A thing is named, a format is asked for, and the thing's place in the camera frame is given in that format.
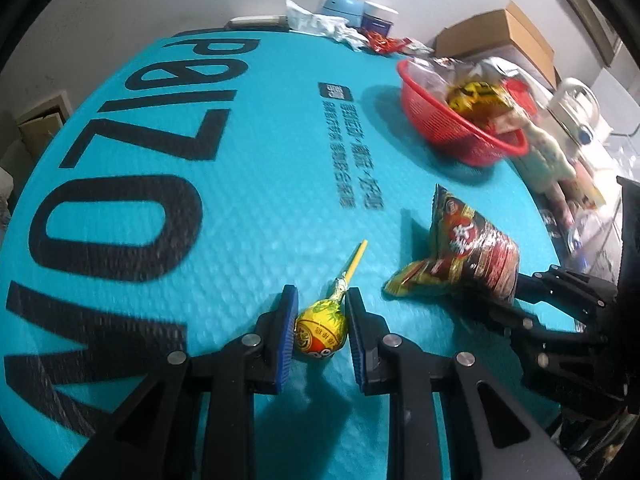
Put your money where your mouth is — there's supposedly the yellow lollipop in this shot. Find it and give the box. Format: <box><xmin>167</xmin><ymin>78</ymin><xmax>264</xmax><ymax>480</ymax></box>
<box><xmin>294</xmin><ymin>240</ymin><xmax>369</xmax><ymax>359</ymax></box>

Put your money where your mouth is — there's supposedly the dark cereal snack bag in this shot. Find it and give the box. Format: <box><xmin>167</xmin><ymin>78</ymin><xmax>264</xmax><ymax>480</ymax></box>
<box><xmin>384</xmin><ymin>184</ymin><xmax>520</xmax><ymax>304</ymax></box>

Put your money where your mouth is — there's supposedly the teal bubble mailer mat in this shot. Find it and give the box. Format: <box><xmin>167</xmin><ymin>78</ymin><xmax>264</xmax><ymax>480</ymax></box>
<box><xmin>1</xmin><ymin>32</ymin><xmax>558</xmax><ymax>474</ymax></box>

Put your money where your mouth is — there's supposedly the beige snack packet in basket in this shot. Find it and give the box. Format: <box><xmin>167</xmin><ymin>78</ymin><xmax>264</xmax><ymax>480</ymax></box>
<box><xmin>489</xmin><ymin>105</ymin><xmax>532</xmax><ymax>134</ymax></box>

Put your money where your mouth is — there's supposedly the white water jug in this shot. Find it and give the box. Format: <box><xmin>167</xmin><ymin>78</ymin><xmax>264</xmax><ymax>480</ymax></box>
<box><xmin>514</xmin><ymin>77</ymin><xmax>601</xmax><ymax>196</ymax></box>

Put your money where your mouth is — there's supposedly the red plastic basket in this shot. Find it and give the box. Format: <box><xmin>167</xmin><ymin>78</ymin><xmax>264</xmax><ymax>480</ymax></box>
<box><xmin>396</xmin><ymin>60</ymin><xmax>529</xmax><ymax>167</ymax></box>

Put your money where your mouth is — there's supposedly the yellow snack packet in basket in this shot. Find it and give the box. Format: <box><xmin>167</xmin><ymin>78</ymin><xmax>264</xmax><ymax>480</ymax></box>
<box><xmin>447</xmin><ymin>81</ymin><xmax>515</xmax><ymax>122</ymax></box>

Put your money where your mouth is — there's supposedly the cardboard box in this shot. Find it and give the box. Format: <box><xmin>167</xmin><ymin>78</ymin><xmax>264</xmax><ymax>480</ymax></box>
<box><xmin>435</xmin><ymin>2</ymin><xmax>556</xmax><ymax>89</ymax></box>

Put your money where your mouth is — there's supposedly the red snack wrapper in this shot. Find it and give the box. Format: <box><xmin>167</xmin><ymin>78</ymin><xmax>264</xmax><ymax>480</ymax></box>
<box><xmin>362</xmin><ymin>29</ymin><xmax>412</xmax><ymax>55</ymax></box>

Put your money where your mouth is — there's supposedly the crumpled white tissue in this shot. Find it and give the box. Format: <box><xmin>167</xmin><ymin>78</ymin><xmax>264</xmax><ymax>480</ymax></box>
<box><xmin>285</xmin><ymin>0</ymin><xmax>369</xmax><ymax>51</ymax></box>

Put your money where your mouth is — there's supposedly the white lidded jar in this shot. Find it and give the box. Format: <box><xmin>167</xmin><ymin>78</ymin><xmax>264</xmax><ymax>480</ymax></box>
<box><xmin>360</xmin><ymin>1</ymin><xmax>398</xmax><ymax>37</ymax></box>

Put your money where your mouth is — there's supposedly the blue deer humidifier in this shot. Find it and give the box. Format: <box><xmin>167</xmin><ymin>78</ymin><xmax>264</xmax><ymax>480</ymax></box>
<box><xmin>320</xmin><ymin>0</ymin><xmax>363</xmax><ymax>28</ymax></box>

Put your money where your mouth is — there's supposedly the framed wall picture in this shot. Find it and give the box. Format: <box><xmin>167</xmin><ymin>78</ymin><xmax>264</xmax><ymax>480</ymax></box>
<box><xmin>566</xmin><ymin>0</ymin><xmax>623</xmax><ymax>66</ymax></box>

